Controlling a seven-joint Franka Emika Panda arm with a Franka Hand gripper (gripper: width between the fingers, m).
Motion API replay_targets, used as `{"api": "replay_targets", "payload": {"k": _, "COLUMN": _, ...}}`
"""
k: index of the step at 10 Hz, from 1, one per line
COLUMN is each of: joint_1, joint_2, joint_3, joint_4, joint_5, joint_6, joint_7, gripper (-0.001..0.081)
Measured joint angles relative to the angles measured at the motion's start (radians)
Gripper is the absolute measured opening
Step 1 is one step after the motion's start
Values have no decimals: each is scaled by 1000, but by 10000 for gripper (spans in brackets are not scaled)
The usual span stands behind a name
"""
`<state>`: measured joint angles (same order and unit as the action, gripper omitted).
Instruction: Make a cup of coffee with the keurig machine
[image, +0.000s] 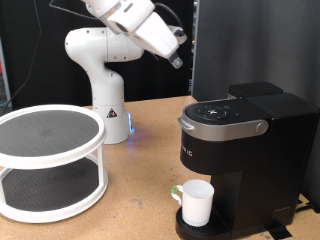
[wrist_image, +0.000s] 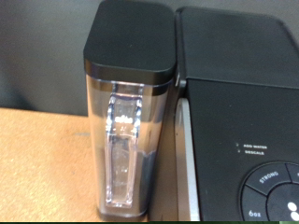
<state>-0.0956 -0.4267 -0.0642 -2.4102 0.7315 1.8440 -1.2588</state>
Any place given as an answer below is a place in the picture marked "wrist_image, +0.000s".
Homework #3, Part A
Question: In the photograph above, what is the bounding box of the black Keurig coffee machine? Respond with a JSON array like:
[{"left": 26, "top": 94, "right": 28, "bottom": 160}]
[{"left": 82, "top": 0, "right": 299, "bottom": 222}]

